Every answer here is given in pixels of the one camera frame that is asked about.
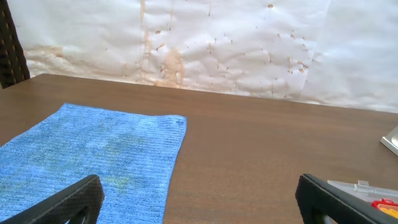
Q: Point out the red and yellow tip box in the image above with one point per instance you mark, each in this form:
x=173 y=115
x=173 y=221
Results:
x=363 y=191

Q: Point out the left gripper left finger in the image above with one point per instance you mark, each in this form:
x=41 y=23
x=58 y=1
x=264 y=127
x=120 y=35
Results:
x=71 y=202

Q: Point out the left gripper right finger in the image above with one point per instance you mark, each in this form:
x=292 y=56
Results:
x=326 y=202

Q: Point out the blue cloth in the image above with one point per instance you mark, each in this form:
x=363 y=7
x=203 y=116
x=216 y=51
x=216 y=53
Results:
x=87 y=155

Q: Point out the white and blue stand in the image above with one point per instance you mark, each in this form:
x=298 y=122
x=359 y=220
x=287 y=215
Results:
x=392 y=143

